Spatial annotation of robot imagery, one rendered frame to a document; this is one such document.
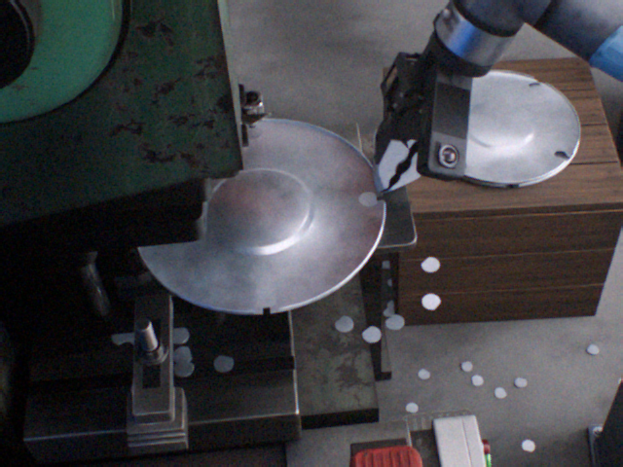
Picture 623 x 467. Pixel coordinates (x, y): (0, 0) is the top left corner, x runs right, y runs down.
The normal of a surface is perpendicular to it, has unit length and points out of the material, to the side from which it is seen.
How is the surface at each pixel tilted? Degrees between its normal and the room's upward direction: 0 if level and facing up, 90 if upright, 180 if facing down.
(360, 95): 0
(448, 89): 41
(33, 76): 90
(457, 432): 0
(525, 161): 0
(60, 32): 90
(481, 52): 87
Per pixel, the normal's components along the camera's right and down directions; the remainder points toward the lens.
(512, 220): 0.02, 0.78
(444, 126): 0.40, -0.11
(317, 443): -0.06, -0.62
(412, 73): 0.37, -0.62
